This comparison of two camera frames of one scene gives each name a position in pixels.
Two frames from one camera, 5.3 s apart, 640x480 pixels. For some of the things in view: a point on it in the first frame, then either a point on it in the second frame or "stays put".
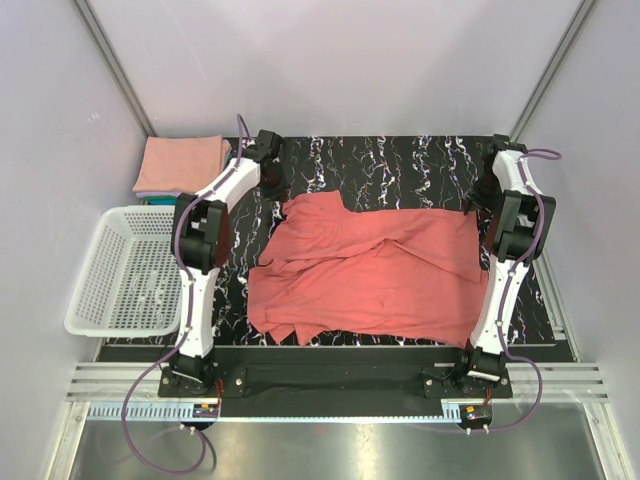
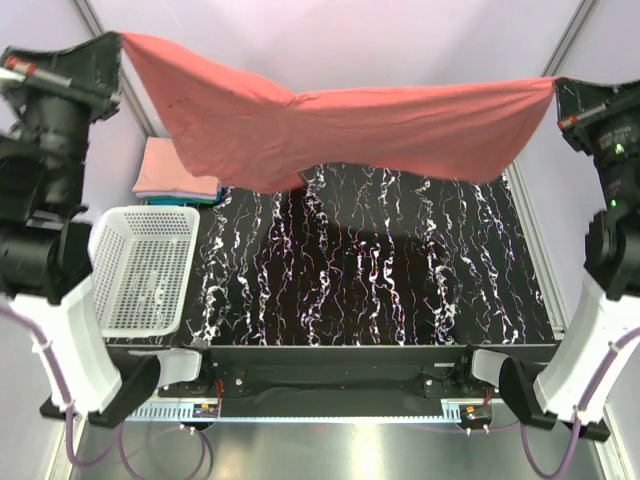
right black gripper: (488, 204) to (584, 108)
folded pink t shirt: (174, 164) stays put
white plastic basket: (131, 280) stays put
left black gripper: (278, 193) to (87, 72)
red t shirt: (371, 276) to (231, 128)
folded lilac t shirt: (158, 194) stays put
